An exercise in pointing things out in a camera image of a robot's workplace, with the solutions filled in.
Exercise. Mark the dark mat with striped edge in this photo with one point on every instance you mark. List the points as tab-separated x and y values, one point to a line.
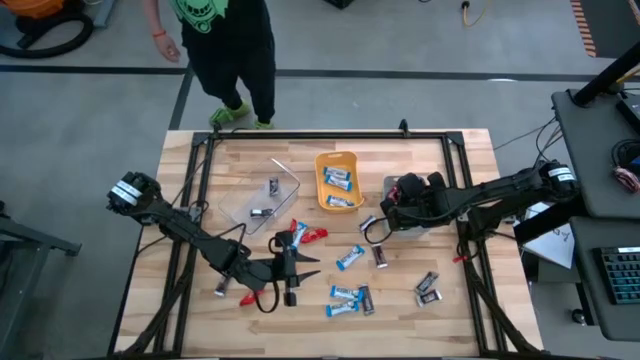
615	25

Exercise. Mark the black metal table frame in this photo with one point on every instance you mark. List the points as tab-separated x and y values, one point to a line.
325	135

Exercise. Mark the grey desk top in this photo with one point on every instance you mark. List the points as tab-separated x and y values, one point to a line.
600	305
590	150

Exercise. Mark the black desk base beam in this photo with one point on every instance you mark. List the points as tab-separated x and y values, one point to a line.
550	217

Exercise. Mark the white paper sheet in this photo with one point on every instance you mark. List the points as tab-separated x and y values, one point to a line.
555	247

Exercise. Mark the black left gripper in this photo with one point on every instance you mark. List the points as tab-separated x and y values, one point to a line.
284	265

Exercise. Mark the orange vacuum cleaner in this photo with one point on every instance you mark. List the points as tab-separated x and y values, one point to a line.
35	7

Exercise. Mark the black desk pole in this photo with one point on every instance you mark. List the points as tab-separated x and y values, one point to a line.
605	75

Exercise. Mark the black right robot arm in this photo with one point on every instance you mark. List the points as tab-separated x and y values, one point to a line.
500	192

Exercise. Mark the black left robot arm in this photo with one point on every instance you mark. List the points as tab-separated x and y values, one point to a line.
200	240

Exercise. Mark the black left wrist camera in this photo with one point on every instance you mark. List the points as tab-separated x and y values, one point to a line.
290	299

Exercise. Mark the person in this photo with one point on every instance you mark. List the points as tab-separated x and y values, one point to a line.
230	50

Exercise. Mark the backlit black keyboard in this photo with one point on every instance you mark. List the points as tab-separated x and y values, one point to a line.
620	275

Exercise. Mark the blue grey floor box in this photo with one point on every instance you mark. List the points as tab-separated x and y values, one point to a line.
102	12

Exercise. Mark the grey plastic basket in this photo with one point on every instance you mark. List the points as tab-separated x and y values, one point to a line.
407	232

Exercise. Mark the small red tag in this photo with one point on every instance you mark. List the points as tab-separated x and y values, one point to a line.
457	259

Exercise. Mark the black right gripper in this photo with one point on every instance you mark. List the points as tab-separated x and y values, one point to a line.
415	202

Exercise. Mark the clear plastic basket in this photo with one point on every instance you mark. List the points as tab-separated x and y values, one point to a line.
245	195

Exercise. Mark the yellow plastic basket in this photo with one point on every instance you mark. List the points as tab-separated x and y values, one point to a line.
325	192

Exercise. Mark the black caster wheel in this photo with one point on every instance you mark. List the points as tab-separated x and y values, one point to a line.
580	316

